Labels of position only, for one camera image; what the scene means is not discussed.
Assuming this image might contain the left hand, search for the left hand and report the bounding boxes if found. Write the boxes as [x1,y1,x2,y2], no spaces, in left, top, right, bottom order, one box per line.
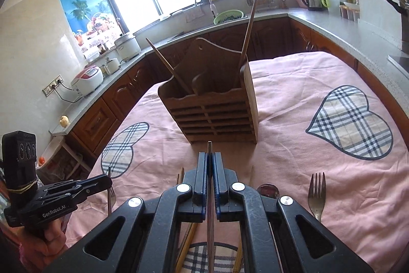
[17,218,68,272]

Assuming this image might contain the red white rice cooker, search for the red white rice cooker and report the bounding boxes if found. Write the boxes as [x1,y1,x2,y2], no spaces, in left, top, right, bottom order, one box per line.
[71,66,104,97]

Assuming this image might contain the steel fork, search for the steel fork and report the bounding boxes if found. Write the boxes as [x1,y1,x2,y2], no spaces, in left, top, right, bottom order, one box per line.
[308,172,326,222]

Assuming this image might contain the white slow cooker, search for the white slow cooker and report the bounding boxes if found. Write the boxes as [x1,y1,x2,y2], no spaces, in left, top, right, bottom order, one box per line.
[114,33,141,62]

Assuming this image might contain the wall power socket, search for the wall power socket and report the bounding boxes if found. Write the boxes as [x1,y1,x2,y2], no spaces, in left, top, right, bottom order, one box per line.
[42,75,64,97]

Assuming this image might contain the chopstick in holder right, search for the chopstick in holder right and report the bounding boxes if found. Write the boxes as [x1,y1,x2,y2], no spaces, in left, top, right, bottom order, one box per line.
[234,0,257,86]

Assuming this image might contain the chrome kitchen faucet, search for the chrome kitchen faucet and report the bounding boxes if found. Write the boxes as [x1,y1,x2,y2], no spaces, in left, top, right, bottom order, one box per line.
[194,0,218,18]

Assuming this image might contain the wooden chopstick on table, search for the wooden chopstick on table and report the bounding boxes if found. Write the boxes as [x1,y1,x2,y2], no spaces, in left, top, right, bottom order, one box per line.
[173,167,200,273]
[232,166,254,273]

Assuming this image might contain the chopstick in holder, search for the chopstick in holder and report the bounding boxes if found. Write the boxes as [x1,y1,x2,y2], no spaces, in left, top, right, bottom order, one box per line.
[234,0,257,86]
[146,38,193,94]

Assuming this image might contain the green colander basin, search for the green colander basin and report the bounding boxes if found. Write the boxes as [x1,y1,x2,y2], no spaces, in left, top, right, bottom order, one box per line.
[213,10,244,25]

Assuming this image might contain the pink heart-patterned tablecloth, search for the pink heart-patterned tablecloth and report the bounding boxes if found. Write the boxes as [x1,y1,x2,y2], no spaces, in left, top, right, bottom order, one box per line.
[66,52,408,272]

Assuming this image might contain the chopstick in holder left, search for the chopstick in holder left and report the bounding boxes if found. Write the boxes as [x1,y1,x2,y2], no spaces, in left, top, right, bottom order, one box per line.
[146,38,193,94]

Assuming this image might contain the steel spoon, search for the steel spoon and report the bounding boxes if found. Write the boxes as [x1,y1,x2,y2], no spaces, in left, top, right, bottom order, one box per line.
[256,183,280,199]

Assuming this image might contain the small white pot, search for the small white pot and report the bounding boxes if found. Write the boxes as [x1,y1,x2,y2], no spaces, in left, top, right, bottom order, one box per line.
[104,58,121,75]

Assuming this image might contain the wooden utensil holder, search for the wooden utensil holder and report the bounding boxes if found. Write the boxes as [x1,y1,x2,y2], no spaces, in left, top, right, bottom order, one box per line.
[158,37,259,143]

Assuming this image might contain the yellow fruit on counter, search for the yellow fruit on counter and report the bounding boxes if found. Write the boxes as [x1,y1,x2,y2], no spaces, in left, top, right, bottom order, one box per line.
[59,115,70,128]

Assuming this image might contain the metal utensil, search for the metal utensil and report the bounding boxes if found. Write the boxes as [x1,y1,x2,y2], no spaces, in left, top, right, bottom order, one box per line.
[207,141,214,273]

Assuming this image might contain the fruit poster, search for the fruit poster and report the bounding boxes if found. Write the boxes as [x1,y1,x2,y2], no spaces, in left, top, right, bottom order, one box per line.
[60,0,122,61]

